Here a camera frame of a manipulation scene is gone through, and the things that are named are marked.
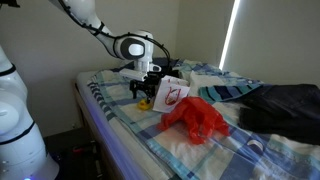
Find blue white plaid bed sheet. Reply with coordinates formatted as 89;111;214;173
87;59;320;180

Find teal navy striped cloth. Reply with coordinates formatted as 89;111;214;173
198;82;265;104

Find yellow rubber duck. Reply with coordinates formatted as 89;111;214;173
136;98;154;112

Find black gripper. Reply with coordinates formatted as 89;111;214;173
129;70;164;105

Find black garment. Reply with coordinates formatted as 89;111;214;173
156;65;181;81

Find red plastic bag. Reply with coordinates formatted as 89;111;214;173
156;96;231;145

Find red handled clamp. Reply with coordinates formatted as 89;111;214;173
71;145;92;155

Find white red-print gift bag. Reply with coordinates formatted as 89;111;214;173
152;75;191;114

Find navy blue cloth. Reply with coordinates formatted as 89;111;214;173
111;56;180;74

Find dark blue jeans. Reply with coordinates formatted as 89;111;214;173
236;82;320;145

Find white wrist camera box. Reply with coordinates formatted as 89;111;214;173
118;67;148;82

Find black camera stand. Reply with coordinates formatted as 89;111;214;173
0;0;21;9

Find white cloth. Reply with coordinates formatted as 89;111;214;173
179;69;228;98

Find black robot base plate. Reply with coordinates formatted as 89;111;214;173
43;128;104;180

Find wooden bed frame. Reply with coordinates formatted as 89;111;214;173
72;82;118;180

